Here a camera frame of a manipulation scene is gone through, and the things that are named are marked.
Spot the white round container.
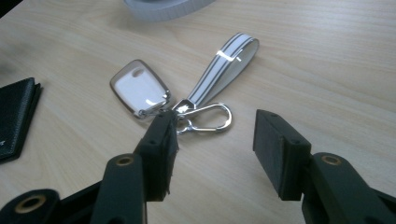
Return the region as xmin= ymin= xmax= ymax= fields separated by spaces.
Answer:
xmin=122 ymin=0 xmax=217 ymax=22

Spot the white car key with strap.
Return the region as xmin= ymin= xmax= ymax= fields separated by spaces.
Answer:
xmin=109 ymin=32 xmax=261 ymax=135

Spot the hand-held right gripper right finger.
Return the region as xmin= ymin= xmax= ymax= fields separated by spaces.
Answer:
xmin=252 ymin=108 xmax=396 ymax=224

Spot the black leather wallet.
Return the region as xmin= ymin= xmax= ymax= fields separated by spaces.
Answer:
xmin=0 ymin=77 xmax=44 ymax=164

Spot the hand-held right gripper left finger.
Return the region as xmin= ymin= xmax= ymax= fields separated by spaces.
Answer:
xmin=90 ymin=109 xmax=180 ymax=224

